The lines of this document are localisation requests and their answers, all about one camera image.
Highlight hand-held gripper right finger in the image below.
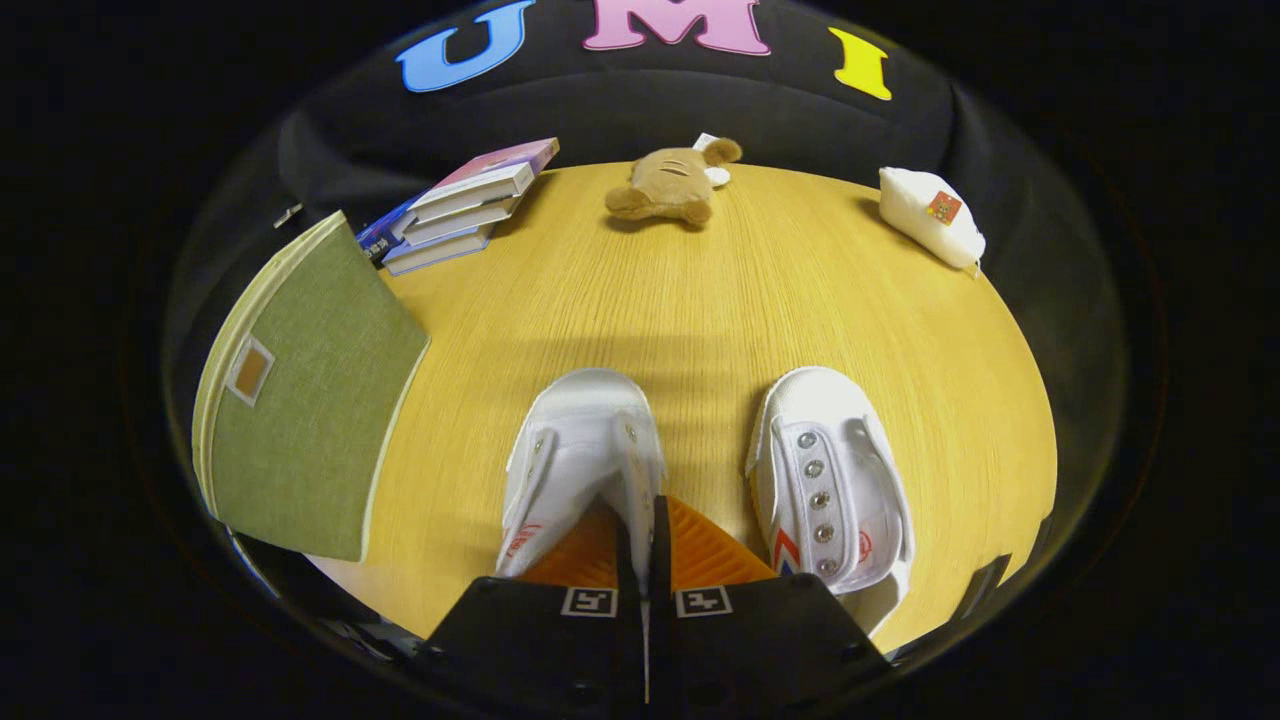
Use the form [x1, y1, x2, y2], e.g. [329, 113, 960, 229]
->
[648, 495, 893, 707]

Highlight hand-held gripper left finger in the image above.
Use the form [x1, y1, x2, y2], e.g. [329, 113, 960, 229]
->
[415, 497, 648, 707]

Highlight white canvas shoe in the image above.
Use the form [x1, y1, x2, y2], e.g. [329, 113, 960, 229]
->
[745, 366, 916, 636]
[495, 367, 668, 581]

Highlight green fabric storage box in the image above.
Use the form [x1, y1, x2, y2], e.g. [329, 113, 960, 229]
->
[192, 210, 431, 563]

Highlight white paperback book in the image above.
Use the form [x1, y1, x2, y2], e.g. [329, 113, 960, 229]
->
[405, 197, 521, 246]
[383, 225, 496, 276]

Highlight brown plush toy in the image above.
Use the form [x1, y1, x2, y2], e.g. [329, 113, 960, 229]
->
[605, 133, 743, 228]

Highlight blue cover book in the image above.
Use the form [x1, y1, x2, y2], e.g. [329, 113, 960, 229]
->
[357, 195, 421, 263]

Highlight pink cover book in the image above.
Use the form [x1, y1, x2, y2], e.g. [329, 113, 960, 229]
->
[410, 138, 561, 223]

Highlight white plush toy red label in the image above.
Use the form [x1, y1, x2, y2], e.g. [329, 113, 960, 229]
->
[878, 167, 987, 273]

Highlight black backdrop cloth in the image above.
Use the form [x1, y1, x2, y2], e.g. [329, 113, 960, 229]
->
[160, 0, 1136, 421]

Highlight black bracket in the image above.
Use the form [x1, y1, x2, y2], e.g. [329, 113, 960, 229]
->
[960, 555, 1013, 623]

